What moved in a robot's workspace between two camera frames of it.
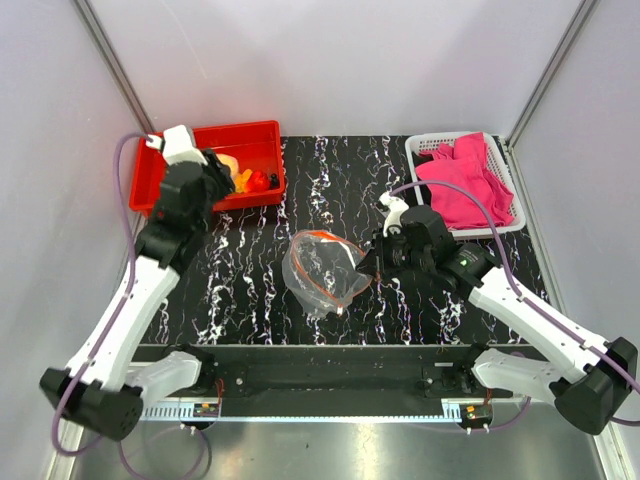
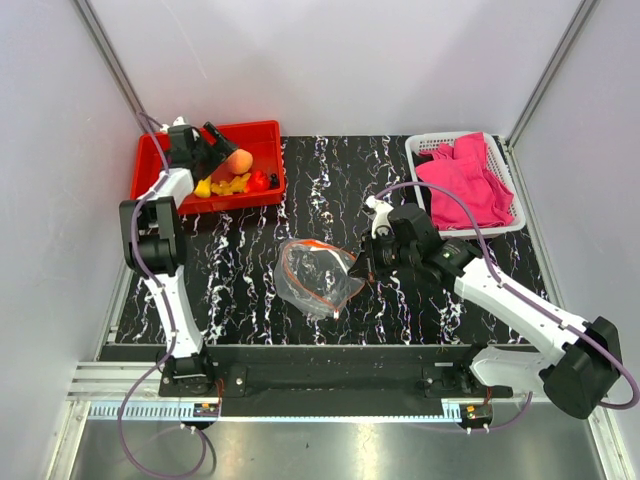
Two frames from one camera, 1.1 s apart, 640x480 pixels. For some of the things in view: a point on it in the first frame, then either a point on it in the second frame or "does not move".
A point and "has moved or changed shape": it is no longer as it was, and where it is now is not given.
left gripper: (219, 173) → (219, 151)
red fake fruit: (259, 182) does not move
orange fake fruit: (241, 180) does not move
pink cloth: (464, 165) does not move
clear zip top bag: (320, 273) has moved or changed shape
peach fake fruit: (231, 162) has moved or changed shape
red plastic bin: (256, 146) does not move
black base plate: (338, 380) does not move
